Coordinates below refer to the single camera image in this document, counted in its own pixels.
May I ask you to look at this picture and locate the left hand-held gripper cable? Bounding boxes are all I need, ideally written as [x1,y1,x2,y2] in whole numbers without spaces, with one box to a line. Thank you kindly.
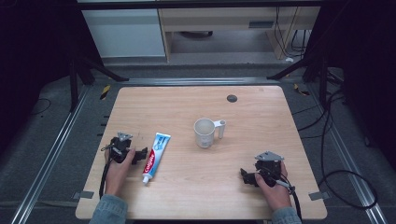
[98,158,114,200]

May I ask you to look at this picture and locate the white cabinet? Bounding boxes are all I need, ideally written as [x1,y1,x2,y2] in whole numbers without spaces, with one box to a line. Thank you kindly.
[81,8,166,59]

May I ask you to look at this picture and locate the black floor cable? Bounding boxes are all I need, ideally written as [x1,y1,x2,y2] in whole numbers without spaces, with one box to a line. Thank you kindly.
[292,90,379,211]

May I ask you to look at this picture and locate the right hand-held gripper cable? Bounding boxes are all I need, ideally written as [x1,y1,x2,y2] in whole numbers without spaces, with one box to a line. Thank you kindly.
[274,178,304,222]

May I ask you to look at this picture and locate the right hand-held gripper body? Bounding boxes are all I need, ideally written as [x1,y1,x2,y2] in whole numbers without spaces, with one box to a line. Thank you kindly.
[254,150,285,188]

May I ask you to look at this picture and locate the grey tape piece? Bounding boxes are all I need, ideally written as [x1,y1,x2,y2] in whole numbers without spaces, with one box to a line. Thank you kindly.
[72,190,95,201]
[308,190,332,202]

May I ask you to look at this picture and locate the black metal stand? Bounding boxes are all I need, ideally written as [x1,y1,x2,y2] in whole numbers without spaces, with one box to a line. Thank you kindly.
[266,36,344,108]
[68,46,130,113]

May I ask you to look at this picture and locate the person's left hand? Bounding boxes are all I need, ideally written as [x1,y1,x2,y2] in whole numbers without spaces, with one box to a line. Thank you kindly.
[105,147,136,198]

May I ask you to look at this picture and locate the hand-held gripper cable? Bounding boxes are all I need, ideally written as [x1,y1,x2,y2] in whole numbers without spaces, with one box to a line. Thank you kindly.
[98,158,114,200]
[274,178,304,222]

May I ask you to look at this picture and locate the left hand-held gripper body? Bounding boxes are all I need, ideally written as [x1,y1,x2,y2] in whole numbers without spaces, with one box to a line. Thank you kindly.
[101,132,134,164]

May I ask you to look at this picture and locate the black hanging cables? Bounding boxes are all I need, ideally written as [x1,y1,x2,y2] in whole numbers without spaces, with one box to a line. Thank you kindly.
[274,7,312,60]

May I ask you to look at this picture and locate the person's right hand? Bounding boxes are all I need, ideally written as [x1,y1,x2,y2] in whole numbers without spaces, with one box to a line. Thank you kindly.
[253,161,293,213]

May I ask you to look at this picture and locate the yellow and black tape strip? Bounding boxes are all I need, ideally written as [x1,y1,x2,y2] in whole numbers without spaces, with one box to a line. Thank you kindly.
[99,84,112,101]
[292,83,312,97]

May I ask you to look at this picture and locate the metal floor rail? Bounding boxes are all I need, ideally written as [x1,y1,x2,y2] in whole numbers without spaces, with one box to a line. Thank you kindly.
[120,77,281,88]
[9,84,92,224]
[306,83,390,224]

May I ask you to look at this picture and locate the white cup with handle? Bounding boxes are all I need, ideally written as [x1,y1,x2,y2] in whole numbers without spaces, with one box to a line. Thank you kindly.
[192,118,228,149]

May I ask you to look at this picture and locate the blue and white toothpaste tube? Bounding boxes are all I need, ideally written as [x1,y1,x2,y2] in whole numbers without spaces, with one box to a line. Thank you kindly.
[141,132,172,186]

